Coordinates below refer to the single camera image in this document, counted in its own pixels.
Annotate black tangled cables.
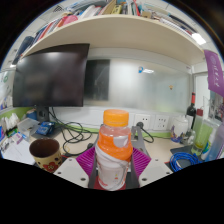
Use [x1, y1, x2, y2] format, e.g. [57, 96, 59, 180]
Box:
[48, 106, 101, 158]

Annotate white wall socket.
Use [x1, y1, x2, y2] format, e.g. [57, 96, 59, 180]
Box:
[134, 113, 152, 130]
[153, 114, 171, 131]

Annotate white handwritten paper sheet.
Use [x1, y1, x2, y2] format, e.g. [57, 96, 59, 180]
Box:
[1, 139, 36, 166]

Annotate blue coiled cable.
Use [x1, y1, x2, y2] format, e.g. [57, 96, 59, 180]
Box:
[169, 151, 201, 173]

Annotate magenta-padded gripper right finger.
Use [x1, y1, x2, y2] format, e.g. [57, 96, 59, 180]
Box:
[126, 147, 176, 190]

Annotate beige mug with red flowers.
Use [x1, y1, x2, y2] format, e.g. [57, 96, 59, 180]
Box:
[28, 137, 63, 173]

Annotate purple translucent water bottle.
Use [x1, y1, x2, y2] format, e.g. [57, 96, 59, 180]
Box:
[204, 121, 224, 163]

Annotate white tissue pack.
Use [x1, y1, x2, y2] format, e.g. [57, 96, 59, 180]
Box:
[3, 113, 19, 129]

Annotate black computer monitor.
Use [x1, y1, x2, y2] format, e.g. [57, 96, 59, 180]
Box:
[12, 43, 91, 123]

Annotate purple and white packet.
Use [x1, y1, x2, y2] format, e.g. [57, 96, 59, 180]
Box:
[11, 133, 24, 144]

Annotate white rounded container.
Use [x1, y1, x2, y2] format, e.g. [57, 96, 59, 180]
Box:
[171, 115, 189, 143]

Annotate clear plastic box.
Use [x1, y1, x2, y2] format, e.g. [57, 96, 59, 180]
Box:
[16, 117, 40, 134]

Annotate green translucent cup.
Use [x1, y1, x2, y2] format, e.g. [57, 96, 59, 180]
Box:
[192, 118, 214, 157]

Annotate orange-capped clear drink bottle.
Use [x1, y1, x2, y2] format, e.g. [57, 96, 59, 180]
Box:
[94, 108, 134, 192]

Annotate purple hanging banner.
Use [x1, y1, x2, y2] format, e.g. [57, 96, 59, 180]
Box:
[203, 49, 224, 98]

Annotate dark wine bottle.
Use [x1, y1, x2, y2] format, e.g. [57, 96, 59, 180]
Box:
[185, 91, 198, 136]

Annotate dark blue mouse pad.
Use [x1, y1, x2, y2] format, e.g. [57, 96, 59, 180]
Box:
[169, 143, 201, 158]

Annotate small blue electronic device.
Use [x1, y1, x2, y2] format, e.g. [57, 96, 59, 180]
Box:
[35, 120, 56, 136]

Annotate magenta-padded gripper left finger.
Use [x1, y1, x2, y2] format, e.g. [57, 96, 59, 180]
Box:
[53, 146, 100, 190]

